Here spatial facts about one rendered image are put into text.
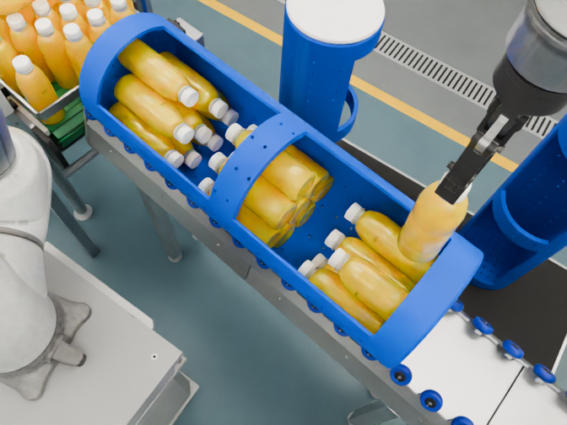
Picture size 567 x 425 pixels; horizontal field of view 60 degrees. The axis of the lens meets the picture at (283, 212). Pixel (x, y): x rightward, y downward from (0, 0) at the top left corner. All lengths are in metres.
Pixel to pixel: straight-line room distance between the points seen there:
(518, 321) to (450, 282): 1.30
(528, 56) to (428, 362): 0.79
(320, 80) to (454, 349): 0.83
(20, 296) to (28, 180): 0.18
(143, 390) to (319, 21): 1.02
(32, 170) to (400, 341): 0.66
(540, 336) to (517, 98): 1.73
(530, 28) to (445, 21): 2.72
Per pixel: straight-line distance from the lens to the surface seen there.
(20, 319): 0.83
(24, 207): 0.86
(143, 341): 0.96
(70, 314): 0.99
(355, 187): 1.10
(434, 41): 3.04
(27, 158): 0.86
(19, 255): 0.85
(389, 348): 0.90
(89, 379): 0.97
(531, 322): 2.18
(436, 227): 0.73
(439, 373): 1.15
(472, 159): 0.56
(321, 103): 1.57
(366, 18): 1.47
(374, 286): 0.92
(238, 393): 2.01
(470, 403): 1.16
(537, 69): 0.48
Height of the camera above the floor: 2.00
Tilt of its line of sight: 63 degrees down
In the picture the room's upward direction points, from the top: 7 degrees clockwise
